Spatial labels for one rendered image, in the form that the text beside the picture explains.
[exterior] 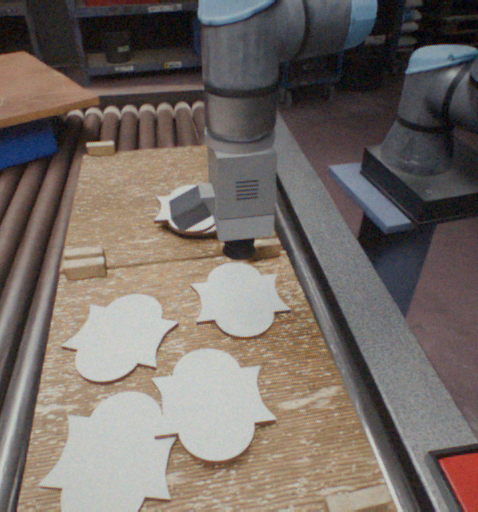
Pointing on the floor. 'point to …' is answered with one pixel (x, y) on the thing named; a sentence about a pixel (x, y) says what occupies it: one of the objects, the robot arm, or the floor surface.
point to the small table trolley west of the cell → (308, 83)
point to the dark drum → (367, 54)
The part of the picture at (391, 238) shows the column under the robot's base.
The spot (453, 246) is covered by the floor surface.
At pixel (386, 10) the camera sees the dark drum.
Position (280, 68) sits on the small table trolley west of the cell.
